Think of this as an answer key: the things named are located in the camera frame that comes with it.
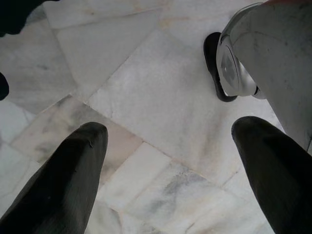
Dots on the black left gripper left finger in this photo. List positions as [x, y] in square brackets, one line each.
[53, 195]

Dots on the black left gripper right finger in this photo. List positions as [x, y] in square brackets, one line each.
[280, 182]

